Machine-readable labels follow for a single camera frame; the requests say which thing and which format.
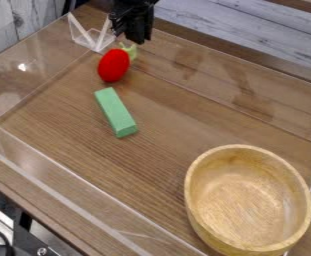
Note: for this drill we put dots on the black metal table frame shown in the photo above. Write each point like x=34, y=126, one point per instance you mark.
x=26, y=243

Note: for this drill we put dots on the clear acrylic tray wall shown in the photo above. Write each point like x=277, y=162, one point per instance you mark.
x=108, y=192

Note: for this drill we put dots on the clear acrylic corner bracket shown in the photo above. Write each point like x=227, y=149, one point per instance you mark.
x=94, y=39

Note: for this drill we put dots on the wooden bowl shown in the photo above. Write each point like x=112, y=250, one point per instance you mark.
x=248, y=201

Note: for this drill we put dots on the red plush strawberry toy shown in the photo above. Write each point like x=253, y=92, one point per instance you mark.
x=116, y=63

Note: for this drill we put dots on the green rectangular block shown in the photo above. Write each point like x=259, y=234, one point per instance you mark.
x=117, y=113

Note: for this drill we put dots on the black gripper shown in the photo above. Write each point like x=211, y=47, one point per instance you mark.
x=140, y=12

